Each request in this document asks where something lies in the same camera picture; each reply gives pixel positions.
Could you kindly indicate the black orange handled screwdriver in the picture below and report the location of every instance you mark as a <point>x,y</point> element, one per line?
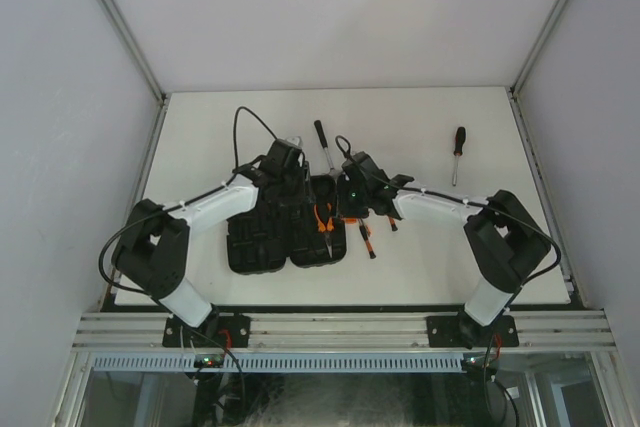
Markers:
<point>459,141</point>

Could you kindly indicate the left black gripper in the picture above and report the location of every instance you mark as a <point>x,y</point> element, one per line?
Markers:
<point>302,172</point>

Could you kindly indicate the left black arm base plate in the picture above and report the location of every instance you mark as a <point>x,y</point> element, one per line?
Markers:
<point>229,331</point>

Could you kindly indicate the orange handled needle-nose pliers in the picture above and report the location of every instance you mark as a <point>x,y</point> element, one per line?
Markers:
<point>325,225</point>

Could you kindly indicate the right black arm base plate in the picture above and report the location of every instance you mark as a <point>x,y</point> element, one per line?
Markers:
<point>448,331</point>

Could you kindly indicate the aluminium front frame rail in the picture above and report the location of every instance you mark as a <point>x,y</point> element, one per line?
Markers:
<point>396,332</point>

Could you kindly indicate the black handled claw hammer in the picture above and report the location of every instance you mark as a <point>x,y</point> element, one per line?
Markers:
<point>324,144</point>

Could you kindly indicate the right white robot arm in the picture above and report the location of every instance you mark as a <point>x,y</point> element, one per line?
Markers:
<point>509,248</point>

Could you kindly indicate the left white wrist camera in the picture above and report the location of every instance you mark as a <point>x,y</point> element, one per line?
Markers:
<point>295,140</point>

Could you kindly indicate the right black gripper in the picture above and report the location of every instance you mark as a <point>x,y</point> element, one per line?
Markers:
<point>343,208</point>

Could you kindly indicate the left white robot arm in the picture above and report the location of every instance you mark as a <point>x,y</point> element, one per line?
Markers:
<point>152,249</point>

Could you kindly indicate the black plastic tool case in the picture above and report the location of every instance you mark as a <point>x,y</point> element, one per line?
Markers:
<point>265,238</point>

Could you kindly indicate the blue slotted cable duct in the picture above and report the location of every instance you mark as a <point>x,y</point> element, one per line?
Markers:
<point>287,363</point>

